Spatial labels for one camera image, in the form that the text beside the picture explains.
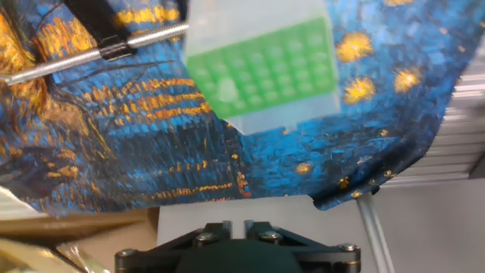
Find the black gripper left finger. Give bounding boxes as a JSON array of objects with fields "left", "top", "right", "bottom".
[{"left": 114, "top": 220, "right": 233, "bottom": 272}]

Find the brown cardboard box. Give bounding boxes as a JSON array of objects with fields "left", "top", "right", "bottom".
[{"left": 0, "top": 206, "right": 161, "bottom": 273}]

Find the grey metal pole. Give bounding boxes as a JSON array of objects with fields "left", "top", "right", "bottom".
[{"left": 355, "top": 190, "right": 397, "bottom": 273}]

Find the black C-clamp with steel screw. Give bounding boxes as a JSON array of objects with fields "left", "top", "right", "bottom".
[{"left": 0, "top": 0, "right": 190, "bottom": 86}]

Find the starry night painting cloth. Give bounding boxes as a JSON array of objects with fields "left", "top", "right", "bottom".
[{"left": 0, "top": 0, "right": 485, "bottom": 219}]

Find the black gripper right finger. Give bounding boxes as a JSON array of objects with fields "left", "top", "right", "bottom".
[{"left": 244, "top": 219, "right": 361, "bottom": 272}]

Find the clear box with green rack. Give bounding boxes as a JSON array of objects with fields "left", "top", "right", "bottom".
[{"left": 184, "top": 0, "right": 343, "bottom": 137}]

